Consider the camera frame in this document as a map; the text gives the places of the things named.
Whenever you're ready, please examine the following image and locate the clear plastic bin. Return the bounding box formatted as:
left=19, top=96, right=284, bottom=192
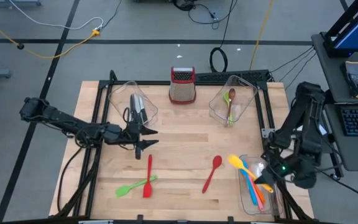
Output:
left=234, top=154, right=284, bottom=216
left=208, top=75, right=259, bottom=127
left=108, top=80, right=159, bottom=128

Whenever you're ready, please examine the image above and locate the pink silicone spatula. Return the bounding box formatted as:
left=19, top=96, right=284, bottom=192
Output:
left=246, top=169, right=265, bottom=213

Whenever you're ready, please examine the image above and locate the red steel box grater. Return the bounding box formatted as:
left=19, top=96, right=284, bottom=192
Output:
left=168, top=66, right=197, bottom=105

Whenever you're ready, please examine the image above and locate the grey black work glove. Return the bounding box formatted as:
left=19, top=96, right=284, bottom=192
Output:
left=340, top=60, right=358, bottom=100

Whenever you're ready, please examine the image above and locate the black coiled cable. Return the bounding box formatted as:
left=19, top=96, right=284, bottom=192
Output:
left=209, top=0, right=239, bottom=73

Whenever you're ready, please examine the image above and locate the yellow cable with plug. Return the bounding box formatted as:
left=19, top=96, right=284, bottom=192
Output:
left=0, top=12, right=101, bottom=60

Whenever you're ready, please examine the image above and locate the orange silicone spatula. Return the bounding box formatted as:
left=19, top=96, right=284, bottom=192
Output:
left=252, top=182, right=267, bottom=205

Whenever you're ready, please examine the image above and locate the wooden spoon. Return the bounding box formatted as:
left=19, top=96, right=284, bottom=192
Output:
left=226, top=88, right=237, bottom=126

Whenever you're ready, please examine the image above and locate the red silicone spoon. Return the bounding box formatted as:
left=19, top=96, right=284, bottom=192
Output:
left=201, top=155, right=223, bottom=194

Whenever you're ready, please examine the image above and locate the thin black cable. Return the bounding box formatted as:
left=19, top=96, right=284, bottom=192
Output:
left=101, top=0, right=124, bottom=30

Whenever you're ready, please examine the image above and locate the white floor cable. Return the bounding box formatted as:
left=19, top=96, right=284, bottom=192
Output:
left=7, top=0, right=104, bottom=31

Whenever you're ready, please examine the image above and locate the black cable bundle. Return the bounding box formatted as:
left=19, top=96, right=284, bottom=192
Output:
left=174, top=0, right=239, bottom=30

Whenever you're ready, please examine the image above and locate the black aluminium rig frame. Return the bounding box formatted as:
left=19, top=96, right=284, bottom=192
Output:
left=54, top=70, right=315, bottom=224

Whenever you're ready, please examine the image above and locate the lime green silicone spoon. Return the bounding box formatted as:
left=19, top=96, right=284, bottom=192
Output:
left=223, top=91, right=234, bottom=127

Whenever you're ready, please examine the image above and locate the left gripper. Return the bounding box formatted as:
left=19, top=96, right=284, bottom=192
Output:
left=117, top=122, right=160, bottom=161

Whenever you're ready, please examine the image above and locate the serrated knife riveted handle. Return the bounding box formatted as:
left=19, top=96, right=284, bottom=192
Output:
left=132, top=95, right=139, bottom=124

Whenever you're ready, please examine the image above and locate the yellow silicone spatula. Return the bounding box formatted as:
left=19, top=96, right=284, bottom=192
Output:
left=227, top=154, right=275, bottom=194

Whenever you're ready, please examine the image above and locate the small knife riveted handle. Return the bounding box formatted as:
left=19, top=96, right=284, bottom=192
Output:
left=136, top=96, right=144, bottom=119

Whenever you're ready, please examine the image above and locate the green silicone spatula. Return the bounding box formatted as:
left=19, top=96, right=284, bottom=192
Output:
left=115, top=174, right=158, bottom=198

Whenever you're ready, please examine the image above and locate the blue silicone spatula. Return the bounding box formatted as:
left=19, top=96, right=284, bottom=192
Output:
left=242, top=160, right=259, bottom=207

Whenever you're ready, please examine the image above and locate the grey desk cart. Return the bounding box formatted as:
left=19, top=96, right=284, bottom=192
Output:
left=311, top=30, right=358, bottom=172

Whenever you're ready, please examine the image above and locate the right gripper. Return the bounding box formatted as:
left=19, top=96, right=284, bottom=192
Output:
left=254, top=152, right=292, bottom=185

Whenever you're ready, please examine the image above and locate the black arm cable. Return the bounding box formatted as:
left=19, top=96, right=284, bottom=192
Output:
left=57, top=144, right=85, bottom=215

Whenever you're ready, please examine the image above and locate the long black-handled knife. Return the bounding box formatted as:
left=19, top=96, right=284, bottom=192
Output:
left=129, top=93, right=135, bottom=123

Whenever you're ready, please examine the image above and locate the paring knife smooth black handle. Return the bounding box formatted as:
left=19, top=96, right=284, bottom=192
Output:
left=140, top=96, right=149, bottom=124

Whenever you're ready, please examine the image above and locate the red silicone spatula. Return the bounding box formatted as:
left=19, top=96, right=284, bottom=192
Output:
left=142, top=154, right=154, bottom=198

